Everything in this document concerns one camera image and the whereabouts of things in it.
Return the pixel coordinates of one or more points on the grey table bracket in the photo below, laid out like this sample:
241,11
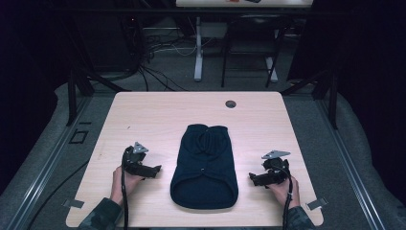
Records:
317,203
74,203

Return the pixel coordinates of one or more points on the dark navy pet sweater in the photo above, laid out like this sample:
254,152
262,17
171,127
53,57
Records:
204,169

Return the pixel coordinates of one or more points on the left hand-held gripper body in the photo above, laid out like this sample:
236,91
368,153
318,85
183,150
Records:
135,158

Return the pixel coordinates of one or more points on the white desk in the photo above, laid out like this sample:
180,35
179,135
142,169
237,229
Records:
198,48

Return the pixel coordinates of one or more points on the black chair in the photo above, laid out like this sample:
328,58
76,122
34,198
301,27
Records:
252,32

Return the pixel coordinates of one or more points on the person's right hand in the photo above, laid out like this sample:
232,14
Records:
284,192

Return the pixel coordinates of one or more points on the metal floor rail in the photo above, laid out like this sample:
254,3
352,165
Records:
351,169
48,169

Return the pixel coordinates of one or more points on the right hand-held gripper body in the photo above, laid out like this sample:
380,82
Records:
276,166

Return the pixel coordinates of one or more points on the black metal stand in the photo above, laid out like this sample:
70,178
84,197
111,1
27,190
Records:
333,102
72,96

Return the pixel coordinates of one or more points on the person's left hand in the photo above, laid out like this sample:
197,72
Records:
127,186

